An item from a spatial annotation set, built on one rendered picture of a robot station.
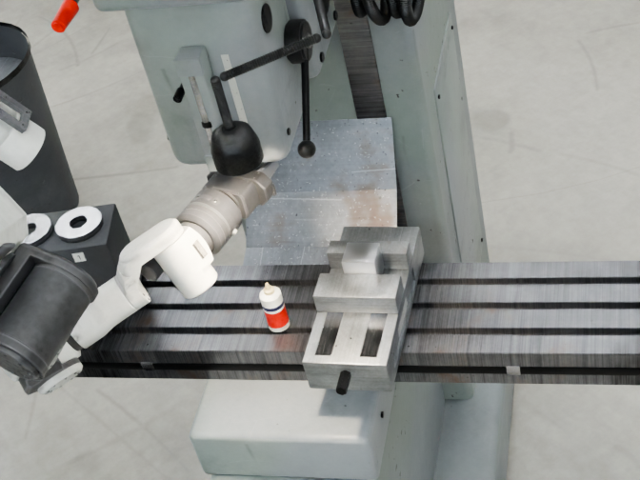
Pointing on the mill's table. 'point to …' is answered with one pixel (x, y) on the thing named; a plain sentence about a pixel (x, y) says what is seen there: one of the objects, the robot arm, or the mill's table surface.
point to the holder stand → (82, 238)
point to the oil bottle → (274, 309)
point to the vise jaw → (358, 292)
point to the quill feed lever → (294, 30)
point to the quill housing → (224, 34)
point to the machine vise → (347, 358)
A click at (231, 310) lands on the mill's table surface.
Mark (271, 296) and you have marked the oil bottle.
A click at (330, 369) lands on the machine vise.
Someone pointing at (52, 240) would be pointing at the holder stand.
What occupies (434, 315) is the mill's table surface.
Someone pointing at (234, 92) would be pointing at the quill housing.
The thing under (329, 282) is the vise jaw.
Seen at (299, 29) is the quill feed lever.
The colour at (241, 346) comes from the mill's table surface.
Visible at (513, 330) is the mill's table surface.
